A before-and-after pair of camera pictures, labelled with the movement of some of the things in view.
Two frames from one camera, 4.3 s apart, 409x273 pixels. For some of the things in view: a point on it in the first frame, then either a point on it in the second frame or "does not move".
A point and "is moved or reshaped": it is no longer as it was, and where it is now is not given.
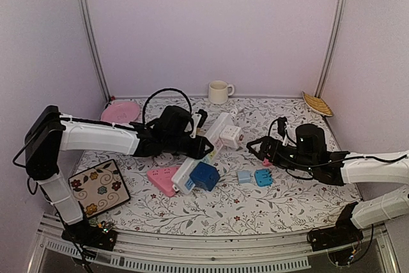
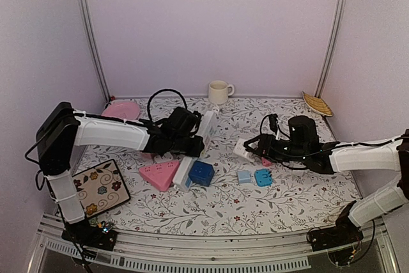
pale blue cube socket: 244,176 does not move
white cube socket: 231,136 -> 239,149
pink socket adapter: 266,163 does not move
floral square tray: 100,188 does not move
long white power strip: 213,134 is moved or reshaped
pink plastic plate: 121,112 does not move
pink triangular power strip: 162,179 is moved or reshaped
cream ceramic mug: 218,92 does not move
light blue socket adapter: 263,177 does not move
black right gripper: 266,149 does not move
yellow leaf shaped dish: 317,105 does not move
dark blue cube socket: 204,176 is moved or reshaped
